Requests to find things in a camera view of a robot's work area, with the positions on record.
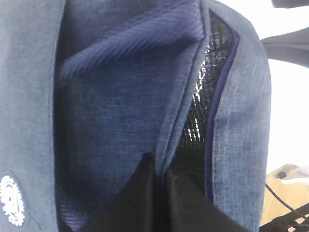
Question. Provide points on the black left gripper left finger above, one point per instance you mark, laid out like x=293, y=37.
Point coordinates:
x=132, y=210

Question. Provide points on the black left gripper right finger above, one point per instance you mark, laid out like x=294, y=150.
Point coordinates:
x=190, y=211

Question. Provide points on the dark blue lunch bag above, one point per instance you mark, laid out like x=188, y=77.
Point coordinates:
x=87, y=87

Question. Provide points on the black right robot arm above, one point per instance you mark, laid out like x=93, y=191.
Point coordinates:
x=292, y=47

